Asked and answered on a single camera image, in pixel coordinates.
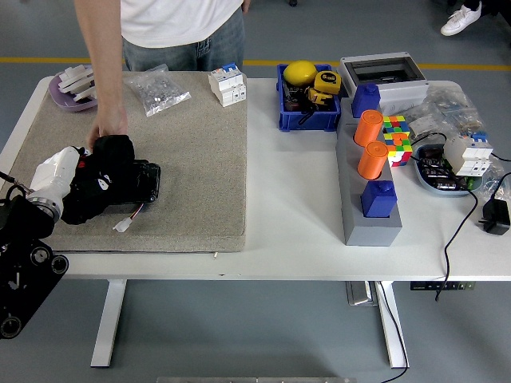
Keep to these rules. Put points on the person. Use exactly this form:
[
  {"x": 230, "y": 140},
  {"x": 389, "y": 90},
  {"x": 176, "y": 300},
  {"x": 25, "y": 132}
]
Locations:
[{"x": 179, "y": 20}]

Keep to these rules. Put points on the grey metal bracket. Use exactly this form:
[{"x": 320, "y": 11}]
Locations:
[{"x": 359, "y": 294}]

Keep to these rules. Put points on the grey block holder base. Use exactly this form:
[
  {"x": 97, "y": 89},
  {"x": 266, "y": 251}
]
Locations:
[{"x": 371, "y": 233}]

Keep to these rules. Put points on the person's right hand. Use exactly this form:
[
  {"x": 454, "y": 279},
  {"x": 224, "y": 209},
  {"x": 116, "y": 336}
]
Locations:
[{"x": 109, "y": 123}]

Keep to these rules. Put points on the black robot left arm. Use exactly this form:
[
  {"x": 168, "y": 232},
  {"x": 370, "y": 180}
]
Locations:
[{"x": 24, "y": 279}]

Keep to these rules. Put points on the orange cylinder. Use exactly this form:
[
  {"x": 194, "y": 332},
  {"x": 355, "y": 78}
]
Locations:
[
  {"x": 367, "y": 127},
  {"x": 371, "y": 159}
]

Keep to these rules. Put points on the blue plastic bin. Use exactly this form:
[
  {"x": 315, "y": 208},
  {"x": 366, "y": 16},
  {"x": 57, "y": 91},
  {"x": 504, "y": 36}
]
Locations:
[{"x": 307, "y": 121}]

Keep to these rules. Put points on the purple plastic tray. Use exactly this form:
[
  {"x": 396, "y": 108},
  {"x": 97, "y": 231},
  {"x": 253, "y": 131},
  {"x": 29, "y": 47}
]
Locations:
[{"x": 64, "y": 103}]

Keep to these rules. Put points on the white circuit breaker blue switch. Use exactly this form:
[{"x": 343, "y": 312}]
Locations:
[
  {"x": 227, "y": 88},
  {"x": 467, "y": 155}
]

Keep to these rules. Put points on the black electronic parts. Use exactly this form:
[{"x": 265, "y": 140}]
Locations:
[{"x": 433, "y": 163}]

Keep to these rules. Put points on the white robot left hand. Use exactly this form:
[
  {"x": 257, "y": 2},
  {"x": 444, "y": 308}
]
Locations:
[{"x": 56, "y": 171}]

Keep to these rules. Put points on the crumpled clear plastic bag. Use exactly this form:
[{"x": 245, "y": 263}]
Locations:
[{"x": 494, "y": 177}]

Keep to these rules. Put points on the clear bags of small parts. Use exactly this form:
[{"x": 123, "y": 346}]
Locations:
[{"x": 447, "y": 105}]

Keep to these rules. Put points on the yellow round dome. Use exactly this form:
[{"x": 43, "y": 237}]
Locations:
[{"x": 299, "y": 72}]

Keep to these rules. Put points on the yellow tape measure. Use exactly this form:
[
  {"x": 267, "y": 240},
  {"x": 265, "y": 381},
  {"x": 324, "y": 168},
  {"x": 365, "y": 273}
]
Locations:
[{"x": 327, "y": 81}]

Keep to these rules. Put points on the light blue tray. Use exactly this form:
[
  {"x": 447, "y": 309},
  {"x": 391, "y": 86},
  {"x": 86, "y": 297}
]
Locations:
[{"x": 439, "y": 190}]

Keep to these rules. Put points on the person's right forearm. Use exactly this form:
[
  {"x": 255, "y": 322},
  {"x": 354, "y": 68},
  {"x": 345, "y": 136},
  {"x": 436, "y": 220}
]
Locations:
[{"x": 105, "y": 80}]

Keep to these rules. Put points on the black desk control panel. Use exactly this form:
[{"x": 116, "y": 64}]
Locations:
[{"x": 439, "y": 285}]

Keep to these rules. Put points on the grey-brown mat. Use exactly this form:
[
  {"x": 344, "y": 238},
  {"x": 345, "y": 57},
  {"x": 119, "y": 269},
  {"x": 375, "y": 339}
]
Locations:
[{"x": 191, "y": 159}]

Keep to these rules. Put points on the clear bag of screws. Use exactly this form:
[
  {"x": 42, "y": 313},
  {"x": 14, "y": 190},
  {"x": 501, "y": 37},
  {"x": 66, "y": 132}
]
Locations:
[{"x": 157, "y": 91}]

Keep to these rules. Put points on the yellow and black tool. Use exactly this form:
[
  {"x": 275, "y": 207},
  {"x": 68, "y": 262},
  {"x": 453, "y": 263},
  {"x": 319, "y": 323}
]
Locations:
[{"x": 317, "y": 96}]

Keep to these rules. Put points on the black power adapter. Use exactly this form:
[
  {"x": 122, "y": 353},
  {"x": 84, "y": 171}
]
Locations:
[{"x": 497, "y": 217}]

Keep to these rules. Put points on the white table leg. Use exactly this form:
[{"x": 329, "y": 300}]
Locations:
[
  {"x": 396, "y": 359},
  {"x": 108, "y": 327}
]

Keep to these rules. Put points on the multicolour puzzle cube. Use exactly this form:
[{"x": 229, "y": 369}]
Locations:
[{"x": 397, "y": 139}]

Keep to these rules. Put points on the white plastic clip piece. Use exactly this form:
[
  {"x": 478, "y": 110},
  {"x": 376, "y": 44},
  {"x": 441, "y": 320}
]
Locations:
[
  {"x": 76, "y": 77},
  {"x": 85, "y": 94}
]

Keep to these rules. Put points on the person's leg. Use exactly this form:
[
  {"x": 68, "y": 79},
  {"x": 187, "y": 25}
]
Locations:
[{"x": 495, "y": 7}]

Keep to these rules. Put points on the dark metal tool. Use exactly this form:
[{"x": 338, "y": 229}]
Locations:
[{"x": 293, "y": 97}]

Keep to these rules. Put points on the black glossy panel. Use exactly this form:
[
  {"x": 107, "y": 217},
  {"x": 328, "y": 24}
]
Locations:
[{"x": 145, "y": 179}]

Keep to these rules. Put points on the blue block with knob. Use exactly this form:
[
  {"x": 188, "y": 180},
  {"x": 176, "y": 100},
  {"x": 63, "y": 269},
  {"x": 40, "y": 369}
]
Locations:
[
  {"x": 377, "y": 201},
  {"x": 365, "y": 101}
]

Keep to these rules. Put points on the person's foot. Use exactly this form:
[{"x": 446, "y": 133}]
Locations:
[{"x": 459, "y": 20}]

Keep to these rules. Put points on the grey electrical enclosure box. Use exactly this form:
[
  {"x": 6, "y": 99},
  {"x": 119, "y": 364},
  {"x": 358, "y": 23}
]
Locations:
[{"x": 403, "y": 93}]

